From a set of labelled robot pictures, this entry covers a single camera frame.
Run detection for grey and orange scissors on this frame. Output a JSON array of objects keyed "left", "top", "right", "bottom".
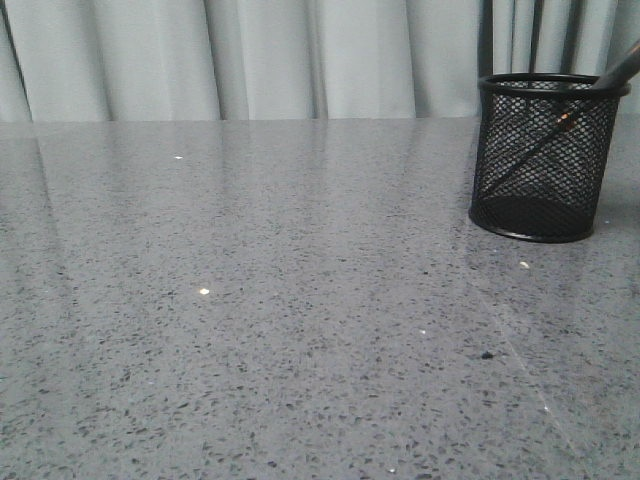
[{"left": 486, "top": 41, "right": 639, "bottom": 195}]

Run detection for black mesh pen bucket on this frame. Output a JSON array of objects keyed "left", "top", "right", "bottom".
[{"left": 469, "top": 73, "right": 631, "bottom": 243}]

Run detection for grey curtain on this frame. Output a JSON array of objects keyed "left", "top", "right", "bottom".
[{"left": 1, "top": 1, "right": 639, "bottom": 122}]

